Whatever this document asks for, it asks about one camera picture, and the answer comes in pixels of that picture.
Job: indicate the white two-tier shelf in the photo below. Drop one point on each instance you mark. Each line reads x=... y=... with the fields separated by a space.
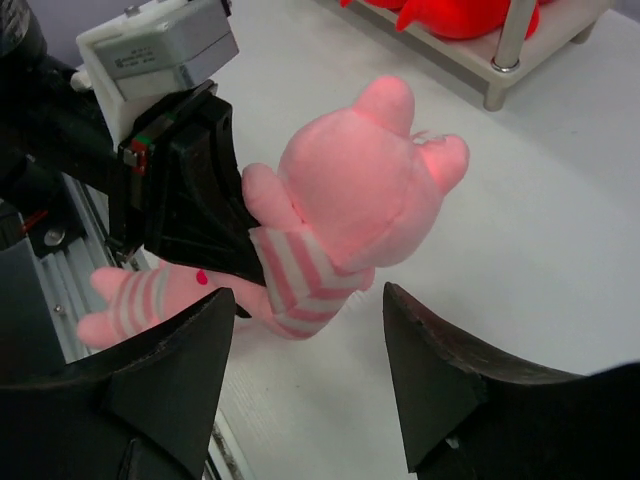
x=500 y=59

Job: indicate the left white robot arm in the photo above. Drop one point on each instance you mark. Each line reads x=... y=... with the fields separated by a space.
x=23 y=47

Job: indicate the red shark plush purple tag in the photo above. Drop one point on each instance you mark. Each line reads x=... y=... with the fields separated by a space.
x=454 y=19

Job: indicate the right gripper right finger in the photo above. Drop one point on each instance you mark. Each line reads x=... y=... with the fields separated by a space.
x=468 y=410

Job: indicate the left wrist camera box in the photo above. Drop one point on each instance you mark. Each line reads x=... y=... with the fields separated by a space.
x=152 y=50

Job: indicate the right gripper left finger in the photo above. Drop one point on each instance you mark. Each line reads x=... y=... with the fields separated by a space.
x=142 y=409

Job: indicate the pink frog plush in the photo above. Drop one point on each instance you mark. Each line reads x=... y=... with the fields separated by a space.
x=138 y=301
x=355 y=190

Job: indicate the aluminium rail frame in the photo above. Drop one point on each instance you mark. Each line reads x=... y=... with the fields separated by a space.
x=45 y=291

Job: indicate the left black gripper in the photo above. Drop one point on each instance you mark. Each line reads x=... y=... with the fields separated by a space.
x=191 y=190

